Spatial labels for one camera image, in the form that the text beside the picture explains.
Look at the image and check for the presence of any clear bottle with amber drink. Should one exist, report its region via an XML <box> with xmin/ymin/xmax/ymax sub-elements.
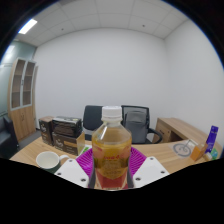
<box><xmin>91</xmin><ymin>105</ymin><xmax>133</xmax><ymax>191</ymax></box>

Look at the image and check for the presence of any brown cardboard carton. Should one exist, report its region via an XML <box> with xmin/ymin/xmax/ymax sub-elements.
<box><xmin>51</xmin><ymin>131</ymin><xmax>86</xmax><ymax>157</ymax></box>

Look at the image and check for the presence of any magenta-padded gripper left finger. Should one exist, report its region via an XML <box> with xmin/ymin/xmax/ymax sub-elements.
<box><xmin>54</xmin><ymin>147</ymin><xmax>98</xmax><ymax>190</ymax></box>

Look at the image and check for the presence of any small ceiling light panel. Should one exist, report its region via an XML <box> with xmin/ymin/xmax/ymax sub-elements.
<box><xmin>17</xmin><ymin>18</ymin><xmax>38</xmax><ymax>35</ymax></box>

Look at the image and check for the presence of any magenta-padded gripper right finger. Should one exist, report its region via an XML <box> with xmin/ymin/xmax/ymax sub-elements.
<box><xmin>127</xmin><ymin>146</ymin><xmax>171</xmax><ymax>189</ymax></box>

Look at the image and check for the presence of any tall dark brown box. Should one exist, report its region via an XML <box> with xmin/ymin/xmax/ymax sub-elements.
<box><xmin>38</xmin><ymin>115</ymin><xmax>55</xmax><ymax>147</ymax></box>

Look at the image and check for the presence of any green and white mug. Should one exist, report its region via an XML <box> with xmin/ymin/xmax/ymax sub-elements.
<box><xmin>35</xmin><ymin>150</ymin><xmax>70</xmax><ymax>174</ymax></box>

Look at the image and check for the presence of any wooden shelf cabinet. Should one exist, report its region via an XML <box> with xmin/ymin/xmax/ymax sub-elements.
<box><xmin>7</xmin><ymin>57</ymin><xmax>38</xmax><ymax>143</ymax></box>

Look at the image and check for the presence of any purple standing box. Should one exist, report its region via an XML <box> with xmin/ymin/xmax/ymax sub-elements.
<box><xmin>204</xmin><ymin>125</ymin><xmax>220</xmax><ymax>154</ymax></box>

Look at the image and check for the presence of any black sofa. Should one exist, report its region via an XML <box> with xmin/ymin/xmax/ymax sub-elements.
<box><xmin>0</xmin><ymin>114</ymin><xmax>20</xmax><ymax>159</ymax></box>

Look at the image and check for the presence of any grey mesh office chair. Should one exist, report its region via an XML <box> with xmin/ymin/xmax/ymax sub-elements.
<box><xmin>120</xmin><ymin>105</ymin><xmax>164</xmax><ymax>145</ymax></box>

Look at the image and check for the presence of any black office chair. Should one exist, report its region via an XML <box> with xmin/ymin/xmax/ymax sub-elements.
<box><xmin>82</xmin><ymin>105</ymin><xmax>104</xmax><ymax>141</ymax></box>

